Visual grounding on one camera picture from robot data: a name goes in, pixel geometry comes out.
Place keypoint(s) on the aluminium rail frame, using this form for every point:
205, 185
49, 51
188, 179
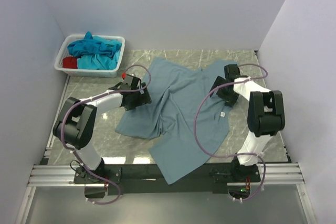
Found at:
63, 176

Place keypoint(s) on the white plastic laundry basket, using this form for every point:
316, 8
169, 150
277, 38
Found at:
63, 52

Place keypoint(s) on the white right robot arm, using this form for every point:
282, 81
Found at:
265, 117

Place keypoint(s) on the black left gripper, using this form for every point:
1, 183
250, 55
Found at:
144, 98

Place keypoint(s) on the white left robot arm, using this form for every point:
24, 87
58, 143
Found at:
75, 123

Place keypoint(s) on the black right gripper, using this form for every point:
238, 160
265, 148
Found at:
230, 99

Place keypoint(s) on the black base crossbar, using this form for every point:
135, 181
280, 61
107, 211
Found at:
148, 178

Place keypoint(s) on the grey-blue t shirt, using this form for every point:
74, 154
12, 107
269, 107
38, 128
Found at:
177, 117

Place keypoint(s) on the bright blue t shirt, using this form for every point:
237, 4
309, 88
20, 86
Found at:
94, 45

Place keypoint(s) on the red garment in basket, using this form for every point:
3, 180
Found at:
69, 63

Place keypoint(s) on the light blue t shirt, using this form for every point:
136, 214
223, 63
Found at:
97, 62

